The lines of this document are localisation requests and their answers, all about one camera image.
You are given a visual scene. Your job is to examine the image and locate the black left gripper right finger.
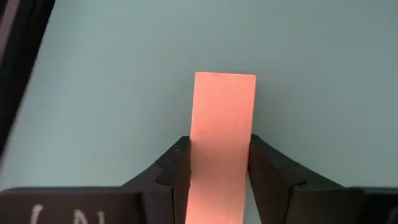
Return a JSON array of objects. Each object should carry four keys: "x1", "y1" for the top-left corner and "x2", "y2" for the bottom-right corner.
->
[{"x1": 248, "y1": 134, "x2": 364, "y2": 224}]

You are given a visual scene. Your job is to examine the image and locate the long orange block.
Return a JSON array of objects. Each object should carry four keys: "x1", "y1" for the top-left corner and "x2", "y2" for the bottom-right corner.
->
[{"x1": 185, "y1": 72, "x2": 257, "y2": 224}]

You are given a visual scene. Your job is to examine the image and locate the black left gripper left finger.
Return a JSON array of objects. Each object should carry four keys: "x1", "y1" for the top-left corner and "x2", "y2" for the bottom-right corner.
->
[{"x1": 120, "y1": 135, "x2": 192, "y2": 224}]

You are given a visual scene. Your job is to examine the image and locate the black aluminium table frame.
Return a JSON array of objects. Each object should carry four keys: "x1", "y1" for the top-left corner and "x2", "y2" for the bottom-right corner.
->
[{"x1": 0, "y1": 0, "x2": 57, "y2": 158}]

